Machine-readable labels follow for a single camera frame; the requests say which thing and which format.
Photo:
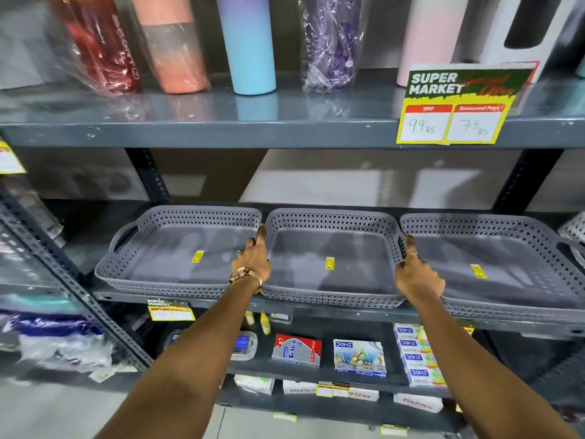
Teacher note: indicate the person's left forearm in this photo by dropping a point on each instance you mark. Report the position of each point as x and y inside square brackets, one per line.
[192, 361]

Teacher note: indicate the purple bottle in plastic wrap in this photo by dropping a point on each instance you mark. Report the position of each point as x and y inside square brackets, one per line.
[329, 41]

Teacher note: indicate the white crayon box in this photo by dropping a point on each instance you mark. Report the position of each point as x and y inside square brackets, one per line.
[425, 376]
[410, 330]
[418, 360]
[413, 345]

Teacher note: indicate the small clear plastic case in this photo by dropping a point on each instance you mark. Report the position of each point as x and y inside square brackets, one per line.
[280, 318]

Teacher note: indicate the grey metal shelf rack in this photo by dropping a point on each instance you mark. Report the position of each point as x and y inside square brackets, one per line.
[292, 118]

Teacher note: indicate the white box with colourful print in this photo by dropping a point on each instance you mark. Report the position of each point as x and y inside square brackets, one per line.
[359, 358]

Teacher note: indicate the peach gradient bottle in wrap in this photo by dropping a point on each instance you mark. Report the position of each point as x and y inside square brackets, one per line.
[171, 45]

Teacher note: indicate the plastic bags of goods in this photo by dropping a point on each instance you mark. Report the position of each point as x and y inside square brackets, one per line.
[59, 345]

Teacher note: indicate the white perforated basket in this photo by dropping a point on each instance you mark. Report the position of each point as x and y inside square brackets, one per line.
[573, 229]

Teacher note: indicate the blue purple gradient bottle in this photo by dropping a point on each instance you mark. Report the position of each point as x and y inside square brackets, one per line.
[249, 41]

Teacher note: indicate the pale pink bottle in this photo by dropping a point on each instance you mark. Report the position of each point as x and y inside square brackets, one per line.
[427, 36]

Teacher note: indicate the clear box with blue item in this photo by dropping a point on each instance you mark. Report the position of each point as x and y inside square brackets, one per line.
[243, 345]

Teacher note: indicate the yellow sticker label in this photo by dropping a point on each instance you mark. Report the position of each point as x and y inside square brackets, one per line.
[197, 256]
[330, 263]
[478, 271]

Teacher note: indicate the yellow marker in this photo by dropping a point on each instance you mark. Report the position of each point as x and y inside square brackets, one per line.
[265, 324]
[249, 318]

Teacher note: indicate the person's right hand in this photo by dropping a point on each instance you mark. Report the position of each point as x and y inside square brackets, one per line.
[418, 278]

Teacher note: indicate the person's right forearm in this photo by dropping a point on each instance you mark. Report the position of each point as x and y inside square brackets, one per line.
[470, 361]

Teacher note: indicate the red bottle in plastic wrap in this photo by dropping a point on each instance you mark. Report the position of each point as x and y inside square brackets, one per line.
[98, 45]

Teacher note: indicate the person's left hand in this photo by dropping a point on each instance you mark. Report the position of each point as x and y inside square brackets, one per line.
[251, 262]

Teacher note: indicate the red and grey box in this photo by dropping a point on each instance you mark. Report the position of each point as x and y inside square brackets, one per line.
[297, 350]

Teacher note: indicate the person's right thumb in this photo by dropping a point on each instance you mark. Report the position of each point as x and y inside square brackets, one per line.
[410, 245]

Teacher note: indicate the large green yellow price sign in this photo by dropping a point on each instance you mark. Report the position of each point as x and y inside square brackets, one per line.
[461, 102]

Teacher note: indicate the grey perforated plastic tray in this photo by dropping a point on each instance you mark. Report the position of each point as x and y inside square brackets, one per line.
[173, 251]
[333, 255]
[502, 269]

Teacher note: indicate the person's left thumb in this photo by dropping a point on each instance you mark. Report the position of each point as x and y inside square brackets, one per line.
[262, 240]

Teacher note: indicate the white box with green print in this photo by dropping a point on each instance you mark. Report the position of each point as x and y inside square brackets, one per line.
[254, 384]

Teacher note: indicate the white box with black bottle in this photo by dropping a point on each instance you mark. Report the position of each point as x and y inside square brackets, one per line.
[521, 31]

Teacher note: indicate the small yellow shelf price tag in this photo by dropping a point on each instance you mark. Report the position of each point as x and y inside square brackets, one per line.
[284, 416]
[324, 390]
[341, 390]
[394, 430]
[168, 310]

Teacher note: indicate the white box with red print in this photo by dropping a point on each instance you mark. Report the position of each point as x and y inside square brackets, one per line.
[299, 387]
[364, 394]
[417, 402]

